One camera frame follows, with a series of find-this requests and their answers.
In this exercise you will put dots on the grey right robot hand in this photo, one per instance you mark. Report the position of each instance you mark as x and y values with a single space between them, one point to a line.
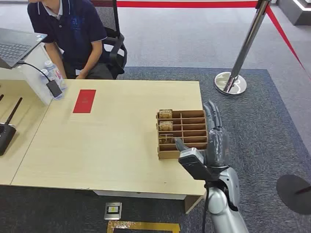
217 146

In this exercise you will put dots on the person's left forearm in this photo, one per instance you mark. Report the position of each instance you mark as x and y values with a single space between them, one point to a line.
93 58

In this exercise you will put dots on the person's right forearm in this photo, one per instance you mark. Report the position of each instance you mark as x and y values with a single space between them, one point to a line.
54 61

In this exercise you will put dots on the brown cardboard card organizer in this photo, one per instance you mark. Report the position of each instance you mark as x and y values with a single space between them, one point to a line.
192 128

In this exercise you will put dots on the brown printed card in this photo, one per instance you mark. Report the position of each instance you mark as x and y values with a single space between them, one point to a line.
165 139
165 126
165 114

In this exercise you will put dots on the person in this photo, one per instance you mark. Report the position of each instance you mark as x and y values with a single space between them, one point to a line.
75 32

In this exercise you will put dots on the dark grey floor rug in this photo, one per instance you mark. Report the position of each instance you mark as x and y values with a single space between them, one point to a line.
257 128

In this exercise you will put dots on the black round stanchion base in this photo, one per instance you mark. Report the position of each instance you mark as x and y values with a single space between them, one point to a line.
291 193

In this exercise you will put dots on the red barrier belt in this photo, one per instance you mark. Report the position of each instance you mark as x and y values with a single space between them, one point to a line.
184 4
283 35

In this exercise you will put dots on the silver floor socket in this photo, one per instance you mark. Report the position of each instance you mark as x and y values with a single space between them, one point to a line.
112 210

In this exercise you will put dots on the black office chair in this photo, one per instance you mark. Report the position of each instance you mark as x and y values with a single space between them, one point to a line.
116 45

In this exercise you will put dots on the grey display plinth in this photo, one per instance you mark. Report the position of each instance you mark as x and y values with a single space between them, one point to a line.
294 11

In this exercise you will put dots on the red rectangular mat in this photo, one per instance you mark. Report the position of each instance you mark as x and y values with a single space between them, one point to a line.
84 101

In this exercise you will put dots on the black power adapter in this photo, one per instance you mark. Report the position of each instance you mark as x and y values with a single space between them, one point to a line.
54 88

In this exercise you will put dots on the clear plastic water bottle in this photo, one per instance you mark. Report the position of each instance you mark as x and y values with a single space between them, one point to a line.
44 74
56 73

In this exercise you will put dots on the white riser stand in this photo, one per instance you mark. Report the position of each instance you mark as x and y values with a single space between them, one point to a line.
34 77

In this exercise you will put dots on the black router with antenna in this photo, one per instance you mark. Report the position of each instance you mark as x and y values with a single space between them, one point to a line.
6 135

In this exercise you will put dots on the grey laptop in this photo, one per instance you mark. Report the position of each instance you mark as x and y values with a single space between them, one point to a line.
14 48

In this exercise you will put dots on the black antenna tip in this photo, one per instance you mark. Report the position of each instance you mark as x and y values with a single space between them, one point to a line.
1 97

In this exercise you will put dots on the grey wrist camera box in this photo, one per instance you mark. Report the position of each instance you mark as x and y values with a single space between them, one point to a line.
194 164

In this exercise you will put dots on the chrome stanchion post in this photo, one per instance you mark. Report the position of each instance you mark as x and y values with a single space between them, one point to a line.
245 45

